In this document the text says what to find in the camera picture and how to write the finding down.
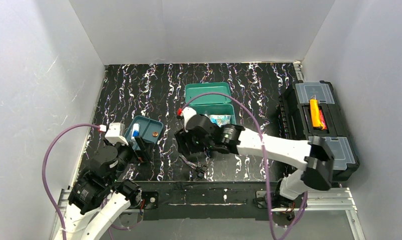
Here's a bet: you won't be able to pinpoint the white ointment tube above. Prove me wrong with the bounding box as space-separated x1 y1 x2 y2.
131 123 140 142

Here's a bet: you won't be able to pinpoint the aluminium frame rail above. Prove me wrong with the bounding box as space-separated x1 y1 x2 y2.
55 188 365 240

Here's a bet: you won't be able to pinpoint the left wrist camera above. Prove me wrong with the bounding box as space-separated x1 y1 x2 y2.
104 122 129 146

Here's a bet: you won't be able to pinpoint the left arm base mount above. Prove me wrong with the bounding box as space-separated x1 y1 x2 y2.
109 190 159 210

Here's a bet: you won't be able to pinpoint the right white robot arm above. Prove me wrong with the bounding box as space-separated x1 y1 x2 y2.
175 114 334 200

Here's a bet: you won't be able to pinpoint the orange tool in toolbox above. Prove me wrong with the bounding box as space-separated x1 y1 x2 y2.
309 98 324 130

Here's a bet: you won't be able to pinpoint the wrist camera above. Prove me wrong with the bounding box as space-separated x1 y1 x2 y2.
104 122 129 146
179 107 197 132

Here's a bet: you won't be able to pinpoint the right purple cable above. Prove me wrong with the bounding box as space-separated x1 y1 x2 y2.
181 92 308 240

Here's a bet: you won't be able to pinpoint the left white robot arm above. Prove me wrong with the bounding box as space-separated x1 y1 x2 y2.
55 136 156 240

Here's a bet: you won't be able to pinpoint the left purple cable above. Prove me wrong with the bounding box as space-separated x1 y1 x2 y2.
42 123 135 240

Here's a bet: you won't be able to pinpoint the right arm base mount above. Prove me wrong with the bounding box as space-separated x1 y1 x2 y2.
252 190 303 212

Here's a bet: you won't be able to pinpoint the small scissors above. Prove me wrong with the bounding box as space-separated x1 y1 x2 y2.
179 155 208 178

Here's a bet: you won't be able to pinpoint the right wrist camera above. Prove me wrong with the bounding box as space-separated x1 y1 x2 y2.
179 107 197 132

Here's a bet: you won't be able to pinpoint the teal medicine box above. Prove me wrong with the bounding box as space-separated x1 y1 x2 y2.
185 82 236 125

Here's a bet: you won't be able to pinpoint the teal insert tray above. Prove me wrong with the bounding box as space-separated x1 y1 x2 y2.
124 115 164 150

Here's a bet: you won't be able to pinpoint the black tool box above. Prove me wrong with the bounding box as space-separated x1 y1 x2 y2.
278 81 360 183

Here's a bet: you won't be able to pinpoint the blue white pouch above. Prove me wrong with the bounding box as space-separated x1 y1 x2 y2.
209 114 231 127

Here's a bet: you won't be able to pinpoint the purple cable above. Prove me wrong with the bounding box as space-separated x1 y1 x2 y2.
181 92 308 240
42 123 135 240

